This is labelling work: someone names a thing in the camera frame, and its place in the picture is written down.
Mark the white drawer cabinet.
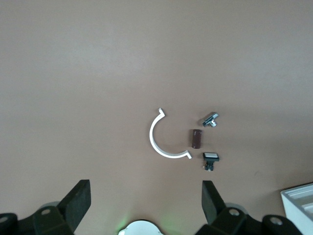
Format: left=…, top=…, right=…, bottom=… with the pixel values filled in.
left=280, top=182, right=313, bottom=235

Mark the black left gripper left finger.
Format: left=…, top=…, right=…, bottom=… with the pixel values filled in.
left=0, top=179, right=92, bottom=235

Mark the brown rectangular block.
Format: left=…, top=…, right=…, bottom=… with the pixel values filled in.
left=188, top=129, right=204, bottom=149

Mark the silver metal fitting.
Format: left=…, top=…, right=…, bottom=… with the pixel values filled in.
left=197, top=111, right=220, bottom=128

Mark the black rectangular white-faced button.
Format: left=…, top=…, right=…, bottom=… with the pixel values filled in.
left=201, top=152, right=221, bottom=172

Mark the white semicircular clamp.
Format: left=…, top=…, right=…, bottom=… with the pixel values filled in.
left=149, top=107, right=192, bottom=160

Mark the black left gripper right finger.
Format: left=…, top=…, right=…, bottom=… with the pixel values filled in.
left=195, top=180, right=304, bottom=235

